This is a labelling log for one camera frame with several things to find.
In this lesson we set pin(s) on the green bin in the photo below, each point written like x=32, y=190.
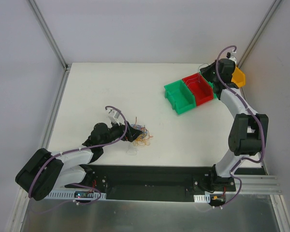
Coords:
x=180, y=97
x=211, y=85

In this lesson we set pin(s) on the left aluminium frame post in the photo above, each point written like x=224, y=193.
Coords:
x=47, y=33

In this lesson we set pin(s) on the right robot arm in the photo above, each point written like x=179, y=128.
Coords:
x=248, y=133

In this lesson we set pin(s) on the near green bin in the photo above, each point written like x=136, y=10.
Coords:
x=180, y=97

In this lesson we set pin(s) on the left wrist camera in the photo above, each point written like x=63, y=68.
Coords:
x=113, y=116

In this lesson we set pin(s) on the red bin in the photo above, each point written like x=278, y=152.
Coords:
x=199, y=88

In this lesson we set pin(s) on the left white cable duct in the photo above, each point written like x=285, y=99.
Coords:
x=75, y=195

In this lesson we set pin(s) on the right aluminium frame post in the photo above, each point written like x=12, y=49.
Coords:
x=260, y=30

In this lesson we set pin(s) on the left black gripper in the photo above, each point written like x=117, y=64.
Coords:
x=130, y=132

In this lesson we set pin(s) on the right white cable duct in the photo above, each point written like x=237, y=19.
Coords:
x=202, y=198

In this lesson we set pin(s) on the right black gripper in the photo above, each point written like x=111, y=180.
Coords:
x=208, y=73

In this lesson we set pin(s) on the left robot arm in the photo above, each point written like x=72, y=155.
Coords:
x=44, y=171

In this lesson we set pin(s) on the yellow bin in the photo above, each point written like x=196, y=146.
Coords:
x=238, y=77

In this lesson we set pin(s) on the aluminium frame post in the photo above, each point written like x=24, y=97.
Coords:
x=260, y=30
x=47, y=33

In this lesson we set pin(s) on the far green bin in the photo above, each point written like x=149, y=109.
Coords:
x=211, y=85

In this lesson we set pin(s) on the white cable duct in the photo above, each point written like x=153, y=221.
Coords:
x=75, y=195
x=202, y=198

